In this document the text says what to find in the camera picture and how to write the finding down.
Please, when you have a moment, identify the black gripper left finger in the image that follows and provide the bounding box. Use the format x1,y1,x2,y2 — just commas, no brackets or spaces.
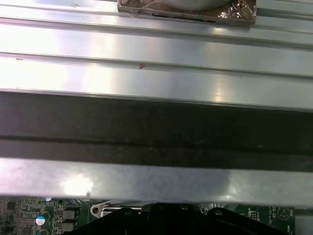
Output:
70,203,176,235

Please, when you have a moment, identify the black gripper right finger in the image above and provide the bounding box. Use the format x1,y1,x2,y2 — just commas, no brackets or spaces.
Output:
175,204,297,235

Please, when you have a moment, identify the silver round capacitor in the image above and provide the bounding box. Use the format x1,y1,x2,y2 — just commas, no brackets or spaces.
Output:
35,212,50,226

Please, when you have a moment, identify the open black PC case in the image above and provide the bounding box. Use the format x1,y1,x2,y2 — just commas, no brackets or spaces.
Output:
0,88,313,204

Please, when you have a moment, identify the green motherboard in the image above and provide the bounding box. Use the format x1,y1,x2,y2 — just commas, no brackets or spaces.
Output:
0,194,297,235

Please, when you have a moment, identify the square brown base plate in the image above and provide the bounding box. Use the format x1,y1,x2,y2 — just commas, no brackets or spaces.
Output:
116,0,258,26

